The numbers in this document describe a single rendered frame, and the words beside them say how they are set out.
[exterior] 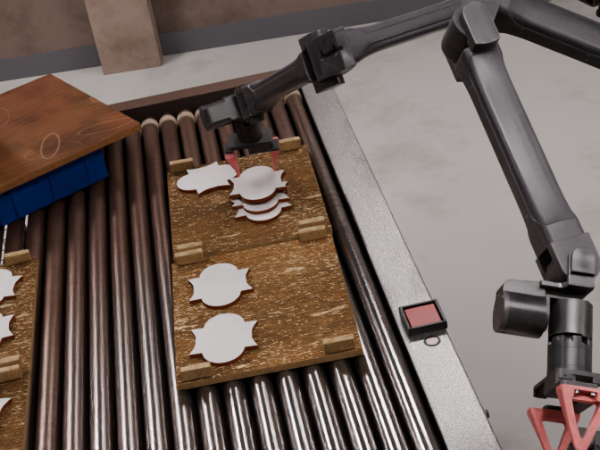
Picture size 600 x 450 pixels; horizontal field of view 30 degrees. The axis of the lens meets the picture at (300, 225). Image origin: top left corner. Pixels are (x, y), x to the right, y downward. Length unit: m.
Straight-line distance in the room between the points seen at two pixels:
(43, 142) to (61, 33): 3.14
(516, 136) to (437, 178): 2.84
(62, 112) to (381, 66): 2.67
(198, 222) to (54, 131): 0.53
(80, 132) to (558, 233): 1.58
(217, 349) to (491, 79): 0.81
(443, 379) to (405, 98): 3.13
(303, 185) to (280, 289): 0.41
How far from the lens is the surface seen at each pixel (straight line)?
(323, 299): 2.22
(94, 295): 2.42
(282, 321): 2.18
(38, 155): 2.78
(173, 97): 3.13
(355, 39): 2.03
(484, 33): 1.61
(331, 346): 2.07
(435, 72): 5.26
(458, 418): 1.95
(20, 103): 3.10
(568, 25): 1.70
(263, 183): 2.56
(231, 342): 2.14
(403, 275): 2.29
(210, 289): 2.29
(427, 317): 2.15
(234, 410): 2.03
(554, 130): 4.68
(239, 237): 2.45
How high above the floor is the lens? 2.23
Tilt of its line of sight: 32 degrees down
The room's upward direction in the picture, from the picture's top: 10 degrees counter-clockwise
